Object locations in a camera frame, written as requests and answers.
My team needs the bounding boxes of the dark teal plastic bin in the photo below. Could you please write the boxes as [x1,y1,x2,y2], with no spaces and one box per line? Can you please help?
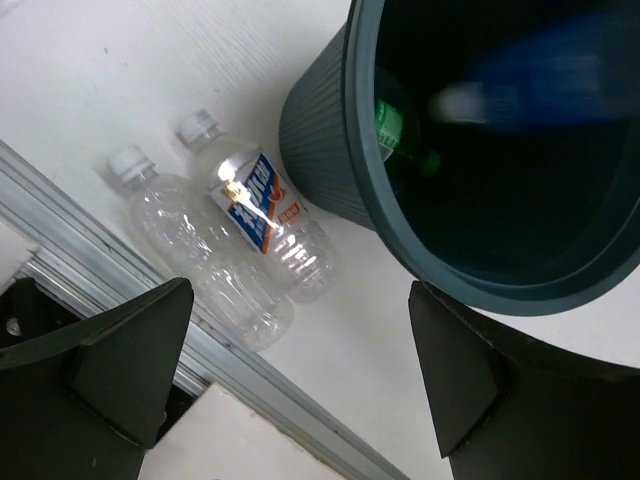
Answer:
[279,1,639,316]

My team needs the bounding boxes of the clear unlabelled plastic bottle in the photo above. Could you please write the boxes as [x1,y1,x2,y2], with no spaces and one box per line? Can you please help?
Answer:
[107,146,294,351]

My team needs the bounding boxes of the green plastic bottle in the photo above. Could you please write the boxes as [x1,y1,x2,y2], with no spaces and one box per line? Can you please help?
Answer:
[374,97,442,178]

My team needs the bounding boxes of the aluminium table edge rail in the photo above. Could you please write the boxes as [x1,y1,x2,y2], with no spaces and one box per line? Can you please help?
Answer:
[1,146,400,479]

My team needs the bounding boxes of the clear bottle orange blue label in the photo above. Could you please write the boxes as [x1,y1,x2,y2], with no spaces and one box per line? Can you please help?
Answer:
[177,109,340,304]

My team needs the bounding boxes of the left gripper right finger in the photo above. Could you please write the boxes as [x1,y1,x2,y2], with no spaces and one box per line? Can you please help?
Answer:
[408,281,639,479]

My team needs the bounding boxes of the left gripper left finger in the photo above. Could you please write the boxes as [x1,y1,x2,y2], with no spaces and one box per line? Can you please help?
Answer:
[1,278,194,479]

